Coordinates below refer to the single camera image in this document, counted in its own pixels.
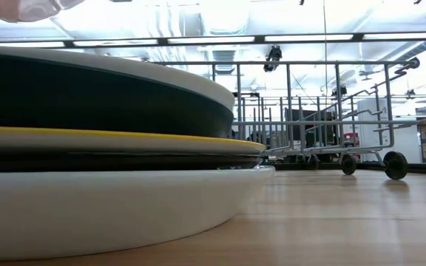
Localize dark teal plate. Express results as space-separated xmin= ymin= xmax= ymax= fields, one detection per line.
xmin=0 ymin=95 xmax=235 ymax=140

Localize yellow patterned plate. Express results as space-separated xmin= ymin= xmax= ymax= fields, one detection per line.
xmin=0 ymin=126 xmax=268 ymax=156

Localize light grey plate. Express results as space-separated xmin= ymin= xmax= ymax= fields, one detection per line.
xmin=0 ymin=44 xmax=236 ymax=115

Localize white deep plate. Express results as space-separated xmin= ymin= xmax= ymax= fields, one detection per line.
xmin=0 ymin=165 xmax=277 ymax=262

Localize pink plate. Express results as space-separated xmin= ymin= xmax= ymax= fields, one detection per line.
xmin=0 ymin=0 xmax=87 ymax=24

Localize black monitor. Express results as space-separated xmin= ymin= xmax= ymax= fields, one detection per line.
xmin=285 ymin=109 xmax=338 ymax=149

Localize black beam with light strips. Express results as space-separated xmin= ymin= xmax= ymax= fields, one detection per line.
xmin=0 ymin=32 xmax=426 ymax=48

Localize red box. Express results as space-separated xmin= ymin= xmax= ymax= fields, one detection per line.
xmin=343 ymin=132 xmax=360 ymax=149

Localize white cabinet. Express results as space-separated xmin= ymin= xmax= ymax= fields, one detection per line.
xmin=356 ymin=98 xmax=423 ymax=164

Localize black ceiling camera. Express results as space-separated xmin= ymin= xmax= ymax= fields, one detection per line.
xmin=263 ymin=46 xmax=283 ymax=73

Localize grey wire dish rack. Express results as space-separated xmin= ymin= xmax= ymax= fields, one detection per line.
xmin=153 ymin=57 xmax=421 ymax=181

